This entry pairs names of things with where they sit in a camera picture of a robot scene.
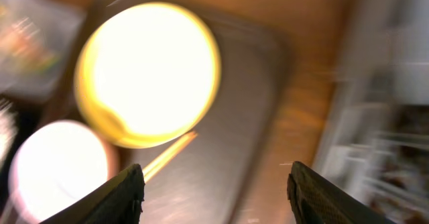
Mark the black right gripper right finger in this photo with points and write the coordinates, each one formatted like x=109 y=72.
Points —
x=314 y=199

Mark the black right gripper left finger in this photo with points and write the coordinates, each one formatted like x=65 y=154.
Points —
x=119 y=200

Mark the wooden chopstick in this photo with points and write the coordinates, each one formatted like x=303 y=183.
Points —
x=167 y=155

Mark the white pink rice bowl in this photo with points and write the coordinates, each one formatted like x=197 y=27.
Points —
x=56 y=166

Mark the yellow plate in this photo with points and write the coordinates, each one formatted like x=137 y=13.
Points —
x=147 y=75

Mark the green snack wrapper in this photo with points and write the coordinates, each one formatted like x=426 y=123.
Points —
x=25 y=49

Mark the grey dishwasher rack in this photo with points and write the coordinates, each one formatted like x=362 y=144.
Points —
x=375 y=144

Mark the brown serving tray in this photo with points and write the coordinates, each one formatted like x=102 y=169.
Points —
x=204 y=182

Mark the clear plastic bin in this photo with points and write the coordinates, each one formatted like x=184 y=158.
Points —
x=60 y=23

